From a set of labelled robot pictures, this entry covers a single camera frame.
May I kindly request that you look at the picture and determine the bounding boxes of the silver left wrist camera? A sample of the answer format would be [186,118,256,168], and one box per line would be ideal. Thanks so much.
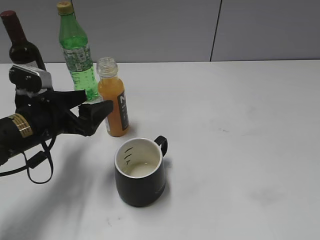
[9,64,53,94]

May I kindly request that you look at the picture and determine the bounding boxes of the green plastic soda bottle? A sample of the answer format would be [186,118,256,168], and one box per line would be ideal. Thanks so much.
[56,1,99,102]

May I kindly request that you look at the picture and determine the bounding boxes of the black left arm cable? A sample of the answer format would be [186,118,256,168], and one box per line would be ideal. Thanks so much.
[0,129,56,185]

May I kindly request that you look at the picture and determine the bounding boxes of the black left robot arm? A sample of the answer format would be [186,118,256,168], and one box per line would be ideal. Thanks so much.
[0,90,114,164]

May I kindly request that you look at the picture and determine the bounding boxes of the orange juice bottle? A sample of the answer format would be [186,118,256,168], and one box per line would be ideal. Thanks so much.
[96,57,129,137]

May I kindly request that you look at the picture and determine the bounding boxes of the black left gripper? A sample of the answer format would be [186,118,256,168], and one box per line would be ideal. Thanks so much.
[13,90,114,138]

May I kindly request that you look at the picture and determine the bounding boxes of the dark red wine bottle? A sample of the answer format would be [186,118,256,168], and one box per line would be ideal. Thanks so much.
[0,10,46,71]

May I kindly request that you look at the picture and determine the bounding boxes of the black mug white inside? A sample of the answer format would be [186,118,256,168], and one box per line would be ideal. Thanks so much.
[114,135,168,207]

